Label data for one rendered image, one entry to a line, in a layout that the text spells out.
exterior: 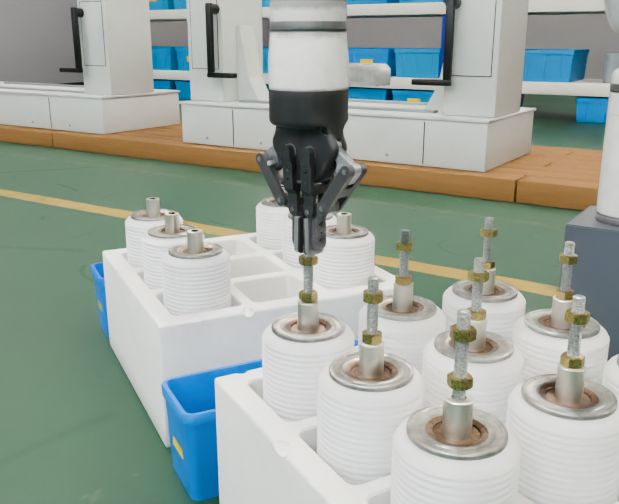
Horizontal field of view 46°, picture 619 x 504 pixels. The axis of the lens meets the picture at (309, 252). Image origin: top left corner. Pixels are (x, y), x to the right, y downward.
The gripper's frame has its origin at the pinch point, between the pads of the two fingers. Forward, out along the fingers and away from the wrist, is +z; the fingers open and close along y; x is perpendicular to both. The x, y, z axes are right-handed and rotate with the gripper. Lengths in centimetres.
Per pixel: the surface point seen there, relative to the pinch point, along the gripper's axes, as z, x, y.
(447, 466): 10.2, -11.5, 24.2
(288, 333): 9.8, -3.0, 0.0
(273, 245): 17, 36, -42
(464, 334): 1.6, -8.2, 23.0
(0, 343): 35, 0, -78
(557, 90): 16, 428, -174
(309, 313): 8.0, -0.8, 0.8
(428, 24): -34, 748, -499
